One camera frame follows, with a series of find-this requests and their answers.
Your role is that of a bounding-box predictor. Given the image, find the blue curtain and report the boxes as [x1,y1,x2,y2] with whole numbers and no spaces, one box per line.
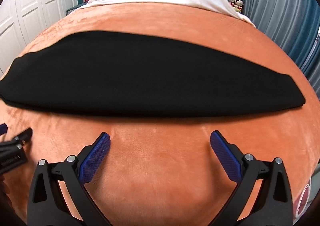
[286,30,320,87]

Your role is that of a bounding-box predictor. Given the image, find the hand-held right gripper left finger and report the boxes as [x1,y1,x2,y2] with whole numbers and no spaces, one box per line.
[27,132,118,226]

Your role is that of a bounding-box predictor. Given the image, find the black pants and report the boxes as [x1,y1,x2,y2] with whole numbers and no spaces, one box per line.
[0,31,306,118]

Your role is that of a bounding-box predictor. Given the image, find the orange plush blanket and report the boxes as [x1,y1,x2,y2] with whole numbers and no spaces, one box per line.
[0,3,320,226]

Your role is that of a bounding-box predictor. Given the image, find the white panelled wardrobe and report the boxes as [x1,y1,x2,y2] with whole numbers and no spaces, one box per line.
[0,0,80,77]

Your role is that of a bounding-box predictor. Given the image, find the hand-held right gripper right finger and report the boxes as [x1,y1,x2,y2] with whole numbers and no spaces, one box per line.
[210,130,293,226]

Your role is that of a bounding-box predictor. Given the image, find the pink white round toy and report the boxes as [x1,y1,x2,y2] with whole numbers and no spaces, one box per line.
[294,178,313,219]

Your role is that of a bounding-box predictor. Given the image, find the grey pleated curtain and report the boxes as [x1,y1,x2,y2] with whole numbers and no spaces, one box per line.
[244,0,313,67]

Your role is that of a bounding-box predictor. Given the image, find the blue-grey nightstand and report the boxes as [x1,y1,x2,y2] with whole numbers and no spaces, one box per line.
[66,3,88,16]

